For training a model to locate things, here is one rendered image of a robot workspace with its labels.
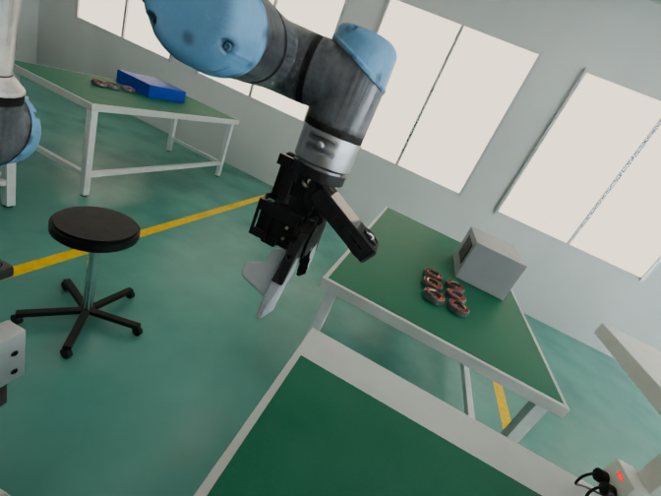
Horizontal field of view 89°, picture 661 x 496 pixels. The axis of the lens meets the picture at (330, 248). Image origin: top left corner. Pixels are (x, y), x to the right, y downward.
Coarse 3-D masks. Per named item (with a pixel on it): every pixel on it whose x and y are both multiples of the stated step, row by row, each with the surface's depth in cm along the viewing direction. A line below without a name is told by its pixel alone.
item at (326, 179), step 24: (288, 168) 43; (312, 168) 40; (288, 192) 44; (312, 192) 43; (264, 216) 45; (288, 216) 43; (312, 216) 44; (264, 240) 45; (288, 240) 44; (312, 240) 45
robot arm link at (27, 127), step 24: (0, 0) 41; (0, 24) 42; (0, 48) 44; (0, 72) 45; (0, 96) 45; (24, 96) 49; (0, 120) 47; (24, 120) 51; (0, 144) 49; (24, 144) 52
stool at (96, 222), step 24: (72, 216) 148; (96, 216) 156; (120, 216) 163; (72, 240) 137; (96, 240) 140; (120, 240) 147; (96, 264) 159; (72, 288) 177; (24, 312) 155; (48, 312) 160; (72, 312) 166; (96, 312) 170; (72, 336) 154
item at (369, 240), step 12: (324, 192) 42; (336, 192) 45; (324, 204) 42; (336, 204) 42; (324, 216) 43; (336, 216) 42; (348, 216) 43; (336, 228) 43; (348, 228) 43; (360, 228) 44; (348, 240) 43; (360, 240) 43; (372, 240) 44; (360, 252) 43; (372, 252) 43
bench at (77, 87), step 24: (24, 72) 248; (48, 72) 267; (72, 72) 297; (72, 96) 242; (96, 96) 258; (120, 96) 287; (144, 96) 322; (96, 120) 251; (192, 120) 337; (216, 120) 372; (168, 144) 441; (72, 168) 266; (120, 168) 295; (144, 168) 315; (168, 168) 345; (216, 168) 430
